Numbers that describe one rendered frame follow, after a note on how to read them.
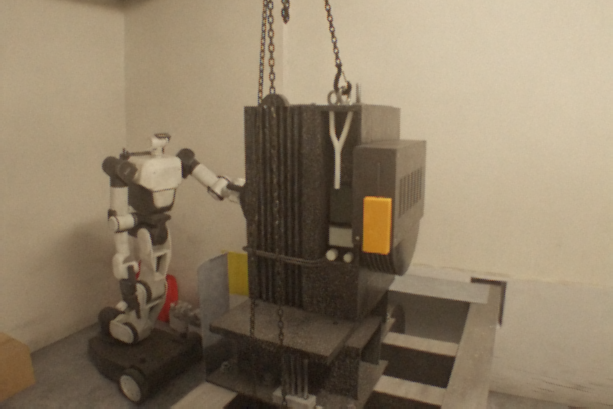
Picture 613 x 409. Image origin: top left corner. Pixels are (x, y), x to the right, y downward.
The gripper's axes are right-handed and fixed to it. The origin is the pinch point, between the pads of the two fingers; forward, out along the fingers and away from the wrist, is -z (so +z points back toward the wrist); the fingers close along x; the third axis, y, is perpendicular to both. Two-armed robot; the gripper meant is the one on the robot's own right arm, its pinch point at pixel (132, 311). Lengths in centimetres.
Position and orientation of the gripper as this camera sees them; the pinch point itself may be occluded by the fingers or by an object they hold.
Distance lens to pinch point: 247.1
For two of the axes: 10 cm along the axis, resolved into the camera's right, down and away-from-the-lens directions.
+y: 5.5, -1.1, 8.3
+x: 8.3, -0.1, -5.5
